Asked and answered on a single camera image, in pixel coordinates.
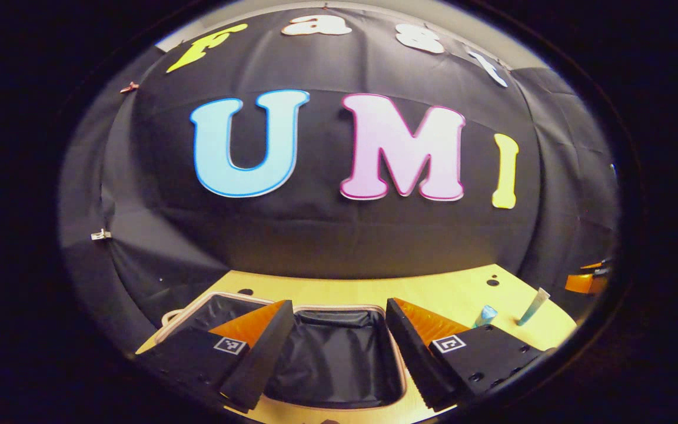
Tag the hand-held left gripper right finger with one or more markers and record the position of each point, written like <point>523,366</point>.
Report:
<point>412,359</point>

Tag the blue green skincare bottle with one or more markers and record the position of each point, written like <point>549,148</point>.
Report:
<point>485,315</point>

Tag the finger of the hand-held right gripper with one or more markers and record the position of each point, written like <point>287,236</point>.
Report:
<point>585,283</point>
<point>598,264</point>

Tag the black backdrop cloth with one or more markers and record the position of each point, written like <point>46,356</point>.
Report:
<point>327,235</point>

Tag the white cloth clip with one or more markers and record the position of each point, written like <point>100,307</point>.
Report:
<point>100,235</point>

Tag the pink hard-shell suitcase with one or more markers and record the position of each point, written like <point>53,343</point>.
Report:
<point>333,359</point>

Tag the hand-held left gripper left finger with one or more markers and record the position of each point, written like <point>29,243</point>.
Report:
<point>265,359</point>

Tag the pink cloth clip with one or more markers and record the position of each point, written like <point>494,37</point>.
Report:
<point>129,88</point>

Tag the light blue skincare tube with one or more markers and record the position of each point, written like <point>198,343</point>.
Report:
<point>533,306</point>

